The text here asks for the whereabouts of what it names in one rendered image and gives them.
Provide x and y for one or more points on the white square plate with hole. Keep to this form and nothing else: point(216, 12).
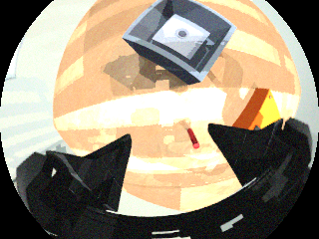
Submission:
point(180, 38)

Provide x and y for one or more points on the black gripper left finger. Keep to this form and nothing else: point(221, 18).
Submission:
point(101, 171)

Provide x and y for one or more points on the red peg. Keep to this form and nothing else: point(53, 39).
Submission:
point(193, 141)

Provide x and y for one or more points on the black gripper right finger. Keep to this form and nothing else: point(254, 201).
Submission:
point(244, 149)

